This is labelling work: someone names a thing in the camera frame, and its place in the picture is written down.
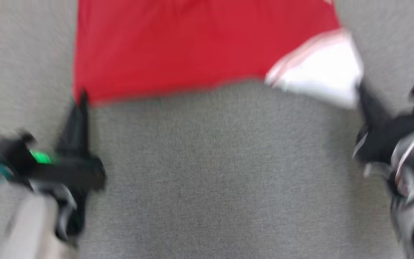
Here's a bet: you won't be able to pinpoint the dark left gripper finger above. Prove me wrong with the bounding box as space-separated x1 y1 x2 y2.
79 91 91 157
56 102 82 156

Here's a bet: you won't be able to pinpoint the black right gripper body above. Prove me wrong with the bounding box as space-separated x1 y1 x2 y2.
353 113 414 165

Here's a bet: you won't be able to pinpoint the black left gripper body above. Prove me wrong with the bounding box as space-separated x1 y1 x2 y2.
23 155 107 240

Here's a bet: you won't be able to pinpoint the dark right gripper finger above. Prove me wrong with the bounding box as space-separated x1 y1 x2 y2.
357 86 380 125
359 82 391 124

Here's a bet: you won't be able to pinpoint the red garment thin white stripes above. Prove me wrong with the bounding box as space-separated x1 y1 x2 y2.
72 0 365 110

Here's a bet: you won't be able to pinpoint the grey fabric sofa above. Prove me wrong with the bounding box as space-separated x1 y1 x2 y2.
0 0 414 259

